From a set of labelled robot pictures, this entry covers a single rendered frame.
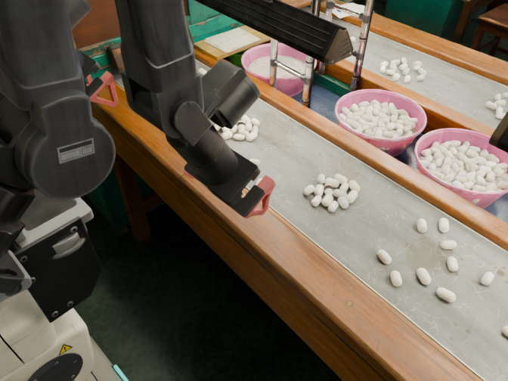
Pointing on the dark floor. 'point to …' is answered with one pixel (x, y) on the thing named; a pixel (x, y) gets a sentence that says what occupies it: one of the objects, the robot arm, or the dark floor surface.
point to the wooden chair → (500, 26)
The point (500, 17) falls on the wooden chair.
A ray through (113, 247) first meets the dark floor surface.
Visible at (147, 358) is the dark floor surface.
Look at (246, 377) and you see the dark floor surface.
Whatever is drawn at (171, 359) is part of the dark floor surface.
